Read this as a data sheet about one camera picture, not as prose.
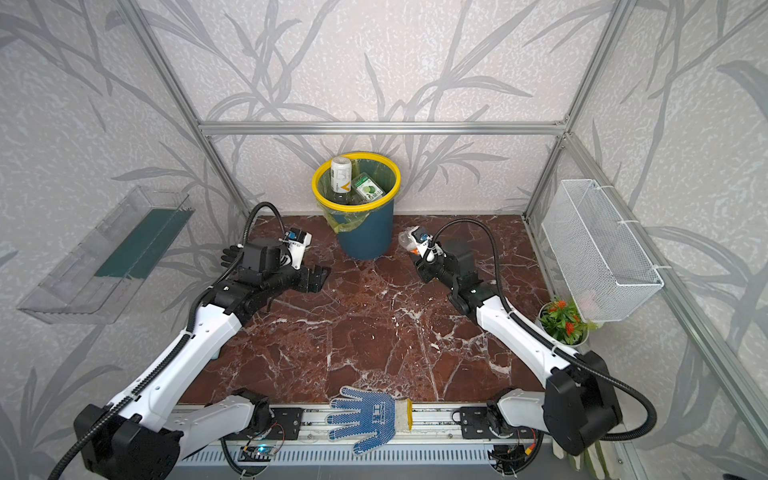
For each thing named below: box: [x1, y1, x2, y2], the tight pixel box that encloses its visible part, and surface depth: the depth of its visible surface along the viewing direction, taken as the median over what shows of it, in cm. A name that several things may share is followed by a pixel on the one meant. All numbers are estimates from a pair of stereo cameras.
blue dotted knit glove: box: [326, 386, 397, 455], surface depth 75 cm
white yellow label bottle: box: [330, 156, 352, 193], surface depth 96 cm
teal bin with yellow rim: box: [312, 152, 402, 261], surface depth 96 cm
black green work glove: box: [220, 243, 244, 268], surface depth 110 cm
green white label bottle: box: [351, 172, 385, 203], surface depth 98 cm
